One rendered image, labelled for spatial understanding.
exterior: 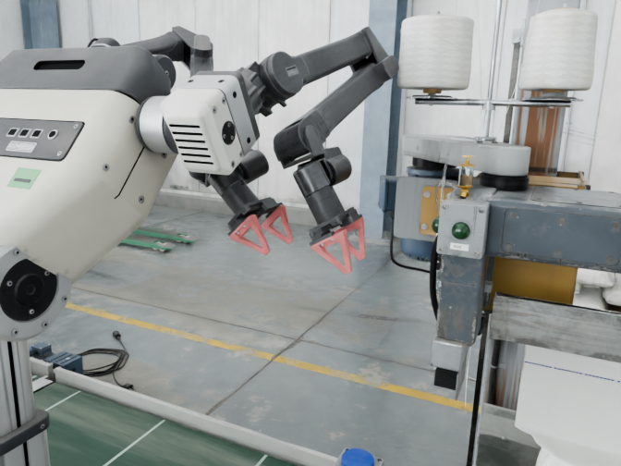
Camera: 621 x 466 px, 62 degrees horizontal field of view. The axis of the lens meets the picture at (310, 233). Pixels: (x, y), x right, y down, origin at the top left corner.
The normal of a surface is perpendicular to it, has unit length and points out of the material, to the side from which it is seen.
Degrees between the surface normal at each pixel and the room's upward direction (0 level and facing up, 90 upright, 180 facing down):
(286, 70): 68
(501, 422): 90
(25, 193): 50
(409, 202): 90
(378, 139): 90
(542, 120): 90
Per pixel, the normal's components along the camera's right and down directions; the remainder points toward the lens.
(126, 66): -0.31, -0.47
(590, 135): -0.43, 0.21
